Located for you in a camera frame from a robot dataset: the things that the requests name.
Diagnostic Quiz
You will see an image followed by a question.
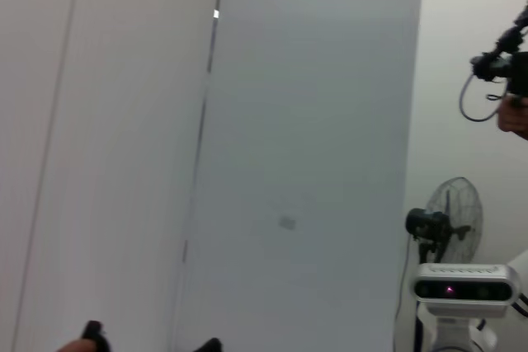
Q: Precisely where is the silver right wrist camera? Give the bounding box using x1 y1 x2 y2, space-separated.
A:
408 263 522 308

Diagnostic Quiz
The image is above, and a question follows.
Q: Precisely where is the bystander hand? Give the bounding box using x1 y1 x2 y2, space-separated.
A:
496 95 528 142

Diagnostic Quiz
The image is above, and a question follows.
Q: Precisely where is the standing wire cage fan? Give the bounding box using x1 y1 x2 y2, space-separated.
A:
423 176 484 265

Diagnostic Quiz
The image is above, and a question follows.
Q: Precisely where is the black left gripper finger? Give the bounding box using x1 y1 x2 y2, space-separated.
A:
81 320 111 352
192 336 224 352

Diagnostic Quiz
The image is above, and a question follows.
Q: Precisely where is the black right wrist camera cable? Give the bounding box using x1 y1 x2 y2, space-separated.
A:
476 293 528 331

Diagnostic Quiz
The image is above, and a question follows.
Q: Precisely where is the dark hanging power cable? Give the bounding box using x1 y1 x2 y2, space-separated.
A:
391 235 414 352

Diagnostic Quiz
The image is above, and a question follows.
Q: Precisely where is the grey camera rig cable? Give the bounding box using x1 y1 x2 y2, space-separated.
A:
459 73 509 124

